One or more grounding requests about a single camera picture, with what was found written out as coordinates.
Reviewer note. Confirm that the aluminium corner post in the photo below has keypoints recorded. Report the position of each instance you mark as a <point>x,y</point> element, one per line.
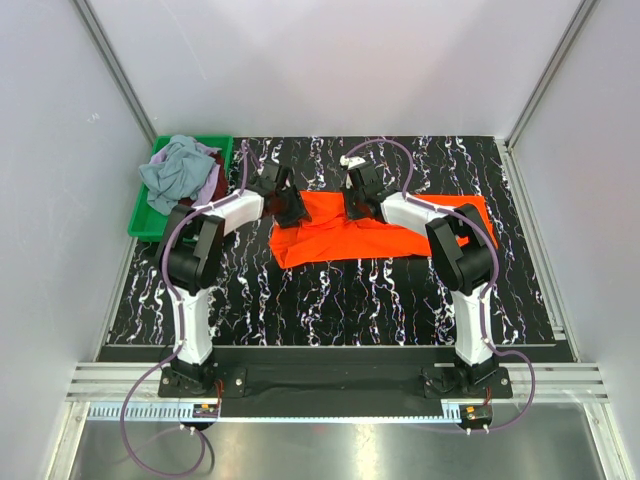
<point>107,53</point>
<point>568,39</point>

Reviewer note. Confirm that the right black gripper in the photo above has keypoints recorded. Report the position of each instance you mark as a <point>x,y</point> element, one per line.
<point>350,214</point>

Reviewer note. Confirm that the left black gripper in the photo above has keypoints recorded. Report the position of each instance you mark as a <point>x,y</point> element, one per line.
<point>298,211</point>

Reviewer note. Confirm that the right aluminium corner post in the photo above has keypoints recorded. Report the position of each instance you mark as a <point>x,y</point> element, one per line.
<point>568,39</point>

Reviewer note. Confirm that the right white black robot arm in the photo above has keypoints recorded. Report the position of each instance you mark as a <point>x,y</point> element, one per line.
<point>465,260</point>

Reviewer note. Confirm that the grey-blue t shirt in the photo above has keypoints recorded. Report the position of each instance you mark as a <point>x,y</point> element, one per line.
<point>175,172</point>

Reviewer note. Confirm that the white slotted cable duct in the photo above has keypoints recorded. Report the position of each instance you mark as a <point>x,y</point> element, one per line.
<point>194,412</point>

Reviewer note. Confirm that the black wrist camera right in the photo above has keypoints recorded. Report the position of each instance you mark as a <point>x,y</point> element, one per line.
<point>362,178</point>

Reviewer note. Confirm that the left aluminium corner post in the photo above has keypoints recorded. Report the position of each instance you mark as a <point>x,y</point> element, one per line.
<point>107,53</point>

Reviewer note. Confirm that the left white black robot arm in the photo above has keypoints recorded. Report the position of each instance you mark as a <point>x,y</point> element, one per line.
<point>189,258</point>

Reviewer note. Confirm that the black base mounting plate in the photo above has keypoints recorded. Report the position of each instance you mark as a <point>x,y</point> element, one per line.
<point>423,398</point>

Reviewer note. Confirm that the lilac t shirt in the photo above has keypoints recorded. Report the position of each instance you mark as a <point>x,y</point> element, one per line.
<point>205,192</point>

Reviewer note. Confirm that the dark red t shirt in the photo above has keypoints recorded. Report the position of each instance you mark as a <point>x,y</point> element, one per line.
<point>215,186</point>

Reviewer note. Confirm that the orange t shirt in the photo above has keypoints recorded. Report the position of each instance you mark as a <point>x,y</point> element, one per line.
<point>331,236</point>

